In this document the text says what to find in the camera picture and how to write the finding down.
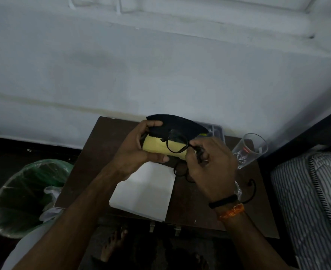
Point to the person's right forearm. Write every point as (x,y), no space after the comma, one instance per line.
(252,244)

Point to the pink-white wrapper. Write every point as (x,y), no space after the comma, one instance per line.
(51,202)

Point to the green lined waste bin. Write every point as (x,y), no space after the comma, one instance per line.
(22,194)

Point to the person's foot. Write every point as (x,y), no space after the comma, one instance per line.
(200,262)
(112,246)

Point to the grey plastic organizer box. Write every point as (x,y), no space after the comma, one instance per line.
(214,130)

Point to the person's right foot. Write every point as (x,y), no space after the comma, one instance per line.
(200,262)

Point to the black glasses case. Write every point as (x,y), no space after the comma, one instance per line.
(176,123)

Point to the person's left hand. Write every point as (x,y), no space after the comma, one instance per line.
(129,157)

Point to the black eyeglasses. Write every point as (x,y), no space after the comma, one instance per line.
(167,143)

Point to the clear drinking glass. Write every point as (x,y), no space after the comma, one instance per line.
(251,150)

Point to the person's right hand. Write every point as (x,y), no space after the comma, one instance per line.
(213,168)

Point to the grey striped quilted mattress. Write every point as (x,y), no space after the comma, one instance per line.
(314,208)

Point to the yellow lens cloth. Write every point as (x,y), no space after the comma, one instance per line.
(154,146)

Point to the metal drawer latch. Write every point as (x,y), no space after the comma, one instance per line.
(177,231)
(152,227)

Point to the black bed frame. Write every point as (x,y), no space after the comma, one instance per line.
(308,137)

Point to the white paper napkin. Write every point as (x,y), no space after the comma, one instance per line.
(145,191)

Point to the black wristband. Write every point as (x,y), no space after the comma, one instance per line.
(224,201)

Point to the person's left forearm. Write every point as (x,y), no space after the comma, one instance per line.
(70,222)

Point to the person's left foot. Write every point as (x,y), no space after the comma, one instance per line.
(112,246)

